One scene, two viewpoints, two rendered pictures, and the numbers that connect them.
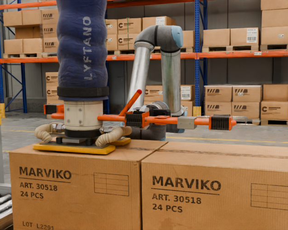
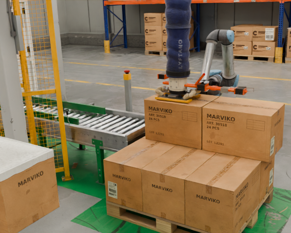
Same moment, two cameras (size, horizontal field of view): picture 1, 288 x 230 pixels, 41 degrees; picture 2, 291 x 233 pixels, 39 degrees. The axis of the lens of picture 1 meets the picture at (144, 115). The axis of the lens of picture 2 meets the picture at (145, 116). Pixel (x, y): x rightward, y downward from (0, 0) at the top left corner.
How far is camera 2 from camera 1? 2.14 m
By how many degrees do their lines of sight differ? 17
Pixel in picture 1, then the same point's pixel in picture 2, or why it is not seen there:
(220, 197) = (234, 124)
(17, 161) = (147, 104)
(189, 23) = not seen: outside the picture
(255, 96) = not seen: outside the picture
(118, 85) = (209, 23)
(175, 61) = (229, 49)
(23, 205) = (149, 123)
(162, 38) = (221, 38)
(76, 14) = (175, 39)
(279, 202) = (257, 127)
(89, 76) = (181, 67)
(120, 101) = not seen: hidden behind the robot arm
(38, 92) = (136, 29)
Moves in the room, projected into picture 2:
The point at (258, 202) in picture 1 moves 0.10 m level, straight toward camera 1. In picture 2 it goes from (249, 126) to (246, 130)
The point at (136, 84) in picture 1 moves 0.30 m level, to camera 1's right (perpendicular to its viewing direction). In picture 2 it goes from (206, 64) to (237, 64)
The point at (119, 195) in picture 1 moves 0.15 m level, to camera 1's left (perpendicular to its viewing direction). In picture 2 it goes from (192, 121) to (176, 120)
